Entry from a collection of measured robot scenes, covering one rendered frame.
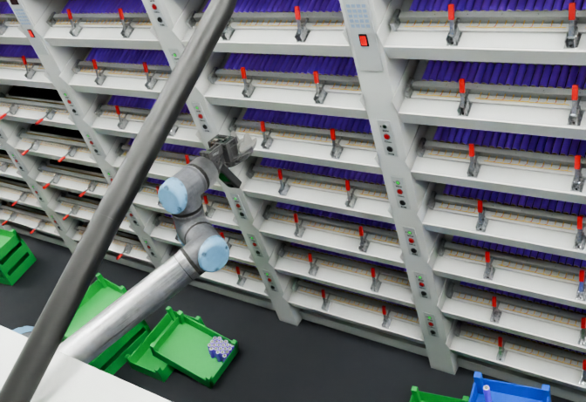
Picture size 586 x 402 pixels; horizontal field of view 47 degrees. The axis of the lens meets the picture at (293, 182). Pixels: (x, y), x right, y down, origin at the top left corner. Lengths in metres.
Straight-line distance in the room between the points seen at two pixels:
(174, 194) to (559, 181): 0.99
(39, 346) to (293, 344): 2.32
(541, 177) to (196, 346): 1.69
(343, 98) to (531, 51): 0.58
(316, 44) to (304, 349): 1.41
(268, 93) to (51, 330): 1.57
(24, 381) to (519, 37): 1.31
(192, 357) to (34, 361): 2.37
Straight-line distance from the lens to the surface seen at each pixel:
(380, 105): 1.85
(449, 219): 2.06
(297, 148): 2.16
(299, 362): 2.81
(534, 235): 1.99
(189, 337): 3.00
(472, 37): 1.67
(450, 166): 1.93
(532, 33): 1.64
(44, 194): 3.62
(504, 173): 1.88
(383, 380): 2.67
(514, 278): 2.15
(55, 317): 0.60
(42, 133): 3.40
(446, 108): 1.80
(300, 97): 2.02
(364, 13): 1.71
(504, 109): 1.76
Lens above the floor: 2.13
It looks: 35 degrees down
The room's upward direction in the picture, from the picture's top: 19 degrees counter-clockwise
